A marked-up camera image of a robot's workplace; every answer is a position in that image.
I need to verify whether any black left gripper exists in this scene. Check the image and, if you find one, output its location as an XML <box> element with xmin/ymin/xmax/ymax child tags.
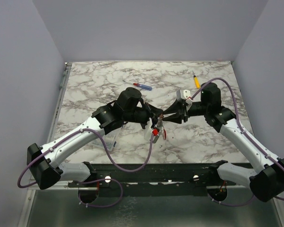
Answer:
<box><xmin>124</xmin><ymin>103</ymin><xmax>163</xmax><ymax>132</ymax></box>

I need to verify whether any grey key organizer red handle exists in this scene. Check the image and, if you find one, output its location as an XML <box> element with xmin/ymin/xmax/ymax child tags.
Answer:
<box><xmin>152</xmin><ymin>114</ymin><xmax>167</xmax><ymax>143</ymax></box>

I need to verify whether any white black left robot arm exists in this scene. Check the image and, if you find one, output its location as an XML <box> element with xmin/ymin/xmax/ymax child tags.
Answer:
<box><xmin>27</xmin><ymin>87</ymin><xmax>163</xmax><ymax>190</ymax></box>

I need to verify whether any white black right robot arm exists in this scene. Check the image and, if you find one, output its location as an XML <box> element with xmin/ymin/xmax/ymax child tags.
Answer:
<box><xmin>163</xmin><ymin>82</ymin><xmax>284</xmax><ymax>202</ymax></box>

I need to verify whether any blue red screwdriver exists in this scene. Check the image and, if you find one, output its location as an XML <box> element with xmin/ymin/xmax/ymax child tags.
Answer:
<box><xmin>123</xmin><ymin>80</ymin><xmax>152</xmax><ymax>91</ymax></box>

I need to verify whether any yellow screwdriver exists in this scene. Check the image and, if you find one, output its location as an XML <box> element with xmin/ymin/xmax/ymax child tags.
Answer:
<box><xmin>193</xmin><ymin>71</ymin><xmax>201</xmax><ymax>89</ymax></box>

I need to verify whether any clear plastic screw organizer box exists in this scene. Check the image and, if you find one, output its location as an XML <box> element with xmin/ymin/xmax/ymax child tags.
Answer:
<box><xmin>91</xmin><ymin>128</ymin><xmax>121</xmax><ymax>152</ymax></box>

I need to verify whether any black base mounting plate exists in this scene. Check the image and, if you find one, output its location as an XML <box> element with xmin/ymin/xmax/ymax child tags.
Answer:
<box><xmin>67</xmin><ymin>162</ymin><xmax>237</xmax><ymax>197</ymax></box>

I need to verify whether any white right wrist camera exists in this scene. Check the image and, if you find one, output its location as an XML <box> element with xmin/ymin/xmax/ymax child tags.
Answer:
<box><xmin>176</xmin><ymin>89</ymin><xmax>193</xmax><ymax>105</ymax></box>

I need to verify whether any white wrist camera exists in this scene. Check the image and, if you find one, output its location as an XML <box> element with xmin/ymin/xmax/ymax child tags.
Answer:
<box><xmin>176</xmin><ymin>89</ymin><xmax>193</xmax><ymax>105</ymax></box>
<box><xmin>144</xmin><ymin>118</ymin><xmax>155</xmax><ymax>142</ymax></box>

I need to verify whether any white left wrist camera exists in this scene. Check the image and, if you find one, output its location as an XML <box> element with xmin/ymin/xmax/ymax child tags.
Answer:
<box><xmin>144</xmin><ymin>118</ymin><xmax>155</xmax><ymax>142</ymax></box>

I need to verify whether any aluminium left side rail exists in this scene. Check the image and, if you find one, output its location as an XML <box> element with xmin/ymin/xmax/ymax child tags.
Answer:
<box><xmin>46</xmin><ymin>62</ymin><xmax>72</xmax><ymax>143</ymax></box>

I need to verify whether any aluminium rail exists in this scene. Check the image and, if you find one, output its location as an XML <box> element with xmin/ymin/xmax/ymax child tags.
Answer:
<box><xmin>29</xmin><ymin>167</ymin><xmax>279</xmax><ymax>190</ymax></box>
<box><xmin>46</xmin><ymin>62</ymin><xmax>72</xmax><ymax>143</ymax></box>

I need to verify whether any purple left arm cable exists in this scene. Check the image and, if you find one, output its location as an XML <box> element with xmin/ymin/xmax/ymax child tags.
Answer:
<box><xmin>17</xmin><ymin>129</ymin><xmax>156</xmax><ymax>209</ymax></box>

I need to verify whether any aluminium front rail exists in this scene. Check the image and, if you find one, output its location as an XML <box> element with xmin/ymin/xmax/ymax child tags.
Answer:
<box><xmin>29</xmin><ymin>167</ymin><xmax>279</xmax><ymax>190</ymax></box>

